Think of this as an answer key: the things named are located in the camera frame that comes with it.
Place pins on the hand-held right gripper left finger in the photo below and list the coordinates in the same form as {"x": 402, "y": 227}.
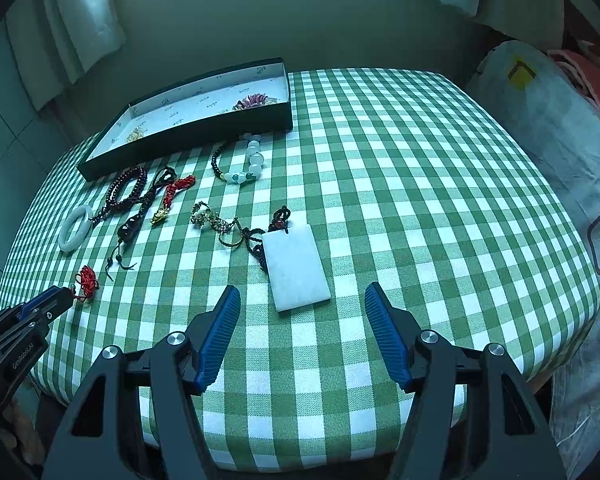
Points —
{"x": 220, "y": 332}

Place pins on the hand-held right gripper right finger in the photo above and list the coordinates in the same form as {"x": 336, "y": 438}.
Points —
{"x": 387, "y": 335}

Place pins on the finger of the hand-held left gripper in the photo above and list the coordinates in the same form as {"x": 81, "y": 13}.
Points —
{"x": 40, "y": 302}
{"x": 55, "y": 314}

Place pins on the dark red knot charm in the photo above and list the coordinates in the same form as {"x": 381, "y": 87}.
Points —
{"x": 295, "y": 270}

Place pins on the green gold bead charm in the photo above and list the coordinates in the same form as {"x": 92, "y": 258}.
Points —
{"x": 210, "y": 220}

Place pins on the white shallow box tray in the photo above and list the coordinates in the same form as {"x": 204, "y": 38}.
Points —
{"x": 190, "y": 115}

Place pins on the white jade bangle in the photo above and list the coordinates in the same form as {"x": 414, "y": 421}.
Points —
{"x": 66, "y": 240}

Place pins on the green checked tablecloth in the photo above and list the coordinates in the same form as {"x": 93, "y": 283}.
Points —
{"x": 405, "y": 185}

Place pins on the white bag with yellow mark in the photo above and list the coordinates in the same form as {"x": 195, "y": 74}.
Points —
{"x": 545, "y": 130}

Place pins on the pink cloth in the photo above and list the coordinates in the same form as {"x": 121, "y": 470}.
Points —
{"x": 595, "y": 80}

